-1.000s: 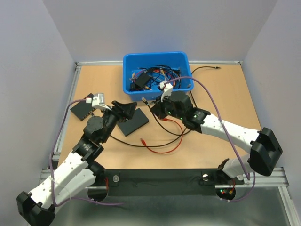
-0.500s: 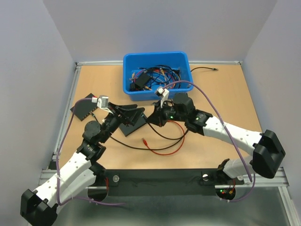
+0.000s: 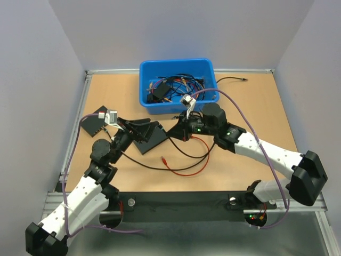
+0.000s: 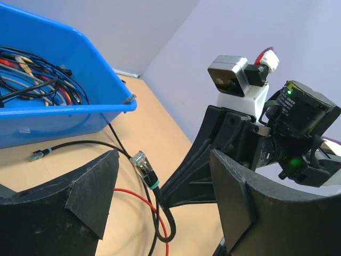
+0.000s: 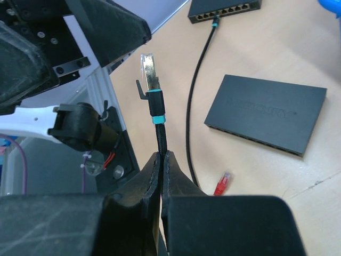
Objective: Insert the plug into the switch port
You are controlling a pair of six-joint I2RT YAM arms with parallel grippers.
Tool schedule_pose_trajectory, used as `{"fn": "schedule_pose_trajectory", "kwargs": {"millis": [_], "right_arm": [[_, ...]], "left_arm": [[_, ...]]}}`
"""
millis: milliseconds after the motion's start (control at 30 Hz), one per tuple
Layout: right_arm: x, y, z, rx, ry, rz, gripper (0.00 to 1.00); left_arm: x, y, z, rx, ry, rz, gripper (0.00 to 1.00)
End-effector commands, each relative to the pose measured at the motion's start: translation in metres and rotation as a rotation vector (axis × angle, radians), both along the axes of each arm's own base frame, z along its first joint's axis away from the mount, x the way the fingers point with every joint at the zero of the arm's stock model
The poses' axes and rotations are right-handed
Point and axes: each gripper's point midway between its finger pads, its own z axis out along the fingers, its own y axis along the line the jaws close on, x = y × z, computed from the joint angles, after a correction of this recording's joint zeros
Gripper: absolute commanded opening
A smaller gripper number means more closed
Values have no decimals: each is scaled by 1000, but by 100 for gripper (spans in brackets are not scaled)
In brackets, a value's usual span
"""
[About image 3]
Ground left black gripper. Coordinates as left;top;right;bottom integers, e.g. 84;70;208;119
110;117;159;164

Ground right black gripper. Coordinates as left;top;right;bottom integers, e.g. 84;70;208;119
165;110;217;142

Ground black network switch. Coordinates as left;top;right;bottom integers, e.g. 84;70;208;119
81;116;107;137
134;124;167;155

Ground black ethernet cable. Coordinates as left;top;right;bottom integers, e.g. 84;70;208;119
102;76;248;172

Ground red ethernet cable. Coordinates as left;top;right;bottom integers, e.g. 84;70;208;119
160;135;210;177

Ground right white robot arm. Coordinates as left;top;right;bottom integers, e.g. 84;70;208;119
166;103;328;208

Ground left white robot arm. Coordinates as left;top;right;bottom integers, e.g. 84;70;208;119
25;118;158;255

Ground black power adapter in bin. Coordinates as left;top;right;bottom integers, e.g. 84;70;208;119
147;83;171;103

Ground blue plastic bin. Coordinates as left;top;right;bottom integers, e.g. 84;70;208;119
139;58;220;115

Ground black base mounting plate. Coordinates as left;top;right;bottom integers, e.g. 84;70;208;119
87;190;278;223

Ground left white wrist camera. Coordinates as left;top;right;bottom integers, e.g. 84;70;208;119
98;109;118;126

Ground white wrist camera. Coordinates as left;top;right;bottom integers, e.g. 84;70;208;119
180;94;196;119
98;109;118;126

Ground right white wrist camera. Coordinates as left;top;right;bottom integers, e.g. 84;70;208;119
180;94;196;119

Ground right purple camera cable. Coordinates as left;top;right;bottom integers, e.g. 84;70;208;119
190;87;291;230

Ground purple camera cable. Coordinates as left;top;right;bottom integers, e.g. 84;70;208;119
61;113;144;238
190;87;291;230

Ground tangled cables in bin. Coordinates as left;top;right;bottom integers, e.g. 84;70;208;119
145;74;207;103

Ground aluminium table edge rail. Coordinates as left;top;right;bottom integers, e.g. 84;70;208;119
55;70;92;192

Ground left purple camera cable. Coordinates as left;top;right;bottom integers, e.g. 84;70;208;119
61;113;144;238

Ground front aluminium frame rail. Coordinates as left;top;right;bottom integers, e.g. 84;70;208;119
43;190;328;217

